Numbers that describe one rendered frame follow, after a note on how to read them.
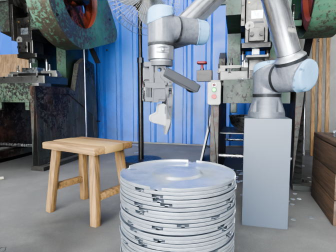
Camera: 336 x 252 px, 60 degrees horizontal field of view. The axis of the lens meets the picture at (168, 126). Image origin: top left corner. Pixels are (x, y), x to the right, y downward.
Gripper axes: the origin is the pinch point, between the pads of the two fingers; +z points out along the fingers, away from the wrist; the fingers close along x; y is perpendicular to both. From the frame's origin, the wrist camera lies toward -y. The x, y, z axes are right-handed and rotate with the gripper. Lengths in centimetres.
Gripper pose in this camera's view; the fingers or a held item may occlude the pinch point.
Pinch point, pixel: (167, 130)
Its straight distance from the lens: 86.8
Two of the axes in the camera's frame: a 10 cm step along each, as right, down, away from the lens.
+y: -9.8, 0.2, -2.0
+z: 0.0, 10.0, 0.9
